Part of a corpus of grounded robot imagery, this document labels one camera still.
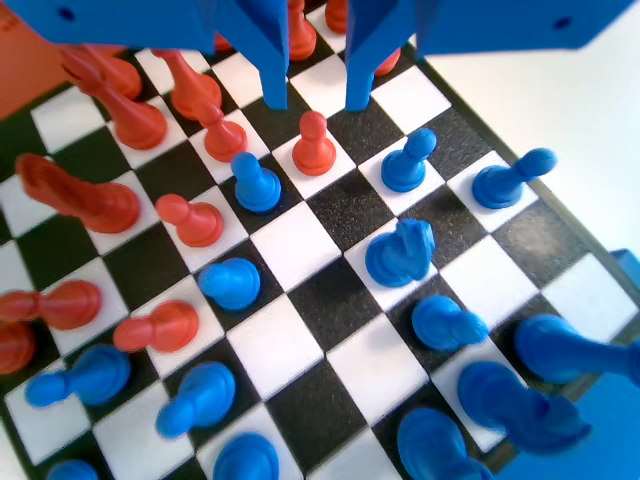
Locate blue chess knight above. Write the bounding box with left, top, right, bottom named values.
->
left=457, top=360, right=594, bottom=455
left=364, top=218, right=436, bottom=289

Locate red chess king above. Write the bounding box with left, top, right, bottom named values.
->
left=74, top=44, right=144, bottom=101

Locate blue base plate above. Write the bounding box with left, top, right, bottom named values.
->
left=504, top=247, right=640, bottom=480

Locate blue chess pawn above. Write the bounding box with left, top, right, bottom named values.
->
left=45, top=458, right=100, bottom=480
left=24, top=344, right=132, bottom=409
left=230, top=151, right=283, bottom=214
left=380, top=127, right=438, bottom=194
left=471, top=148, right=558, bottom=210
left=411, top=294, right=490, bottom=352
left=155, top=361, right=236, bottom=440
left=198, top=257, right=262, bottom=311

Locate black and white chessboard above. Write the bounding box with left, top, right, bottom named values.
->
left=0, top=0, right=636, bottom=480

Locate blue chess rook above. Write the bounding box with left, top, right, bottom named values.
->
left=397, top=407, right=494, bottom=480

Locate blue chess bishop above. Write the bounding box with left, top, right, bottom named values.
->
left=212, top=432, right=280, bottom=480

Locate red chess pawn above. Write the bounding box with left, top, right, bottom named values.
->
left=154, top=193, right=225, bottom=249
left=291, top=110, right=337, bottom=177
left=324, top=0, right=350, bottom=35
left=0, top=279, right=104, bottom=331
left=112, top=299, right=200, bottom=354
left=288, top=0, right=318, bottom=62
left=189, top=102, right=250, bottom=164
left=0, top=319, right=37, bottom=376

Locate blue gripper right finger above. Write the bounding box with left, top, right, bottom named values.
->
left=344, top=0, right=419, bottom=111

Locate red chess queen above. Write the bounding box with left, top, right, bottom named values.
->
left=58, top=45, right=169, bottom=151

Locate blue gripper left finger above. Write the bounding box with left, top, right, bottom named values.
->
left=217, top=0, right=291, bottom=109

